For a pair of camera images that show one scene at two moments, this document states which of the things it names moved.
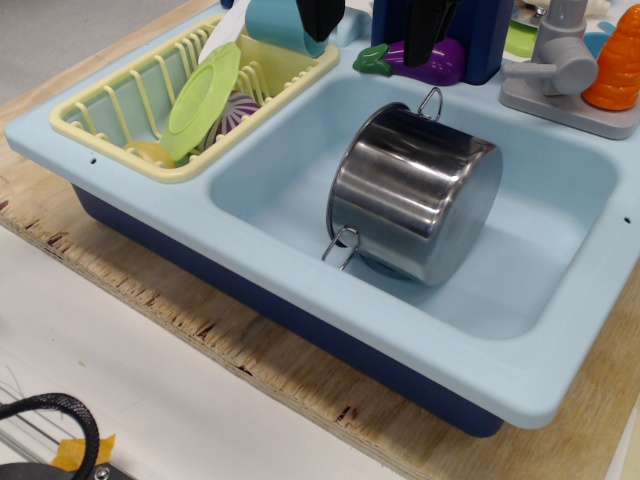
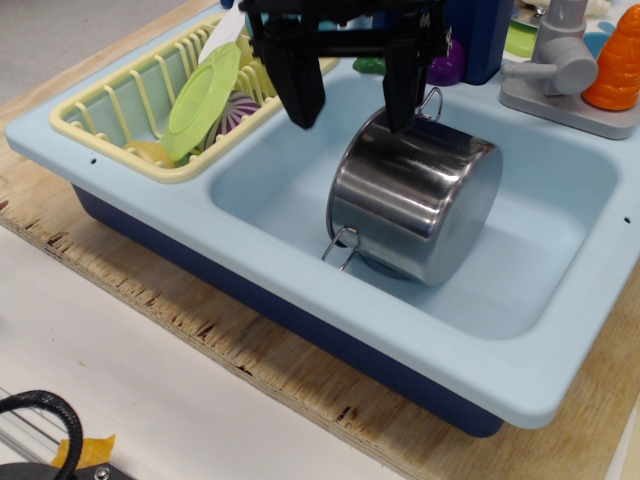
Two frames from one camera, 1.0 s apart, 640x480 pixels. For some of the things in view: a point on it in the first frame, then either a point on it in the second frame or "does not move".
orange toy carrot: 617,84 does not move
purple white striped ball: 238,106 does not move
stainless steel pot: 409,195 does not move
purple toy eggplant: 445,63 does not move
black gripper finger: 320,17 to 295,66
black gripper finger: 428,21 to 405,72
